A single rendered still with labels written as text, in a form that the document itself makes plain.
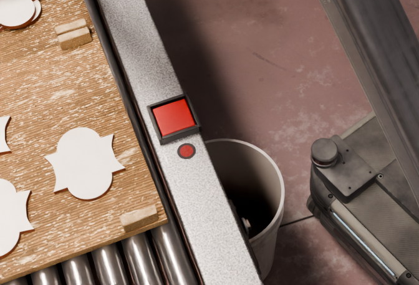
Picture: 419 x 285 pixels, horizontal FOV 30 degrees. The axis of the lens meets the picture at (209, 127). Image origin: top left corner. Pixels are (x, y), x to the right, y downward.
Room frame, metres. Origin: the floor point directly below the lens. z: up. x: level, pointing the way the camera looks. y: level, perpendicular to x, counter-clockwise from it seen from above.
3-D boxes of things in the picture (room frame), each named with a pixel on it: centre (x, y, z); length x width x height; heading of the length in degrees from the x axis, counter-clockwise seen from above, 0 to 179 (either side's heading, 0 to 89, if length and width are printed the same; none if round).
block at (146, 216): (0.55, 0.13, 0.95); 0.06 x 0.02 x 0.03; 104
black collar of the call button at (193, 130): (0.75, 0.06, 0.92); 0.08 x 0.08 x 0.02; 13
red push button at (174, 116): (0.75, 0.06, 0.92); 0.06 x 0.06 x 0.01; 13
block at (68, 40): (0.93, 0.22, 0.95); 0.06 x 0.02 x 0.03; 104
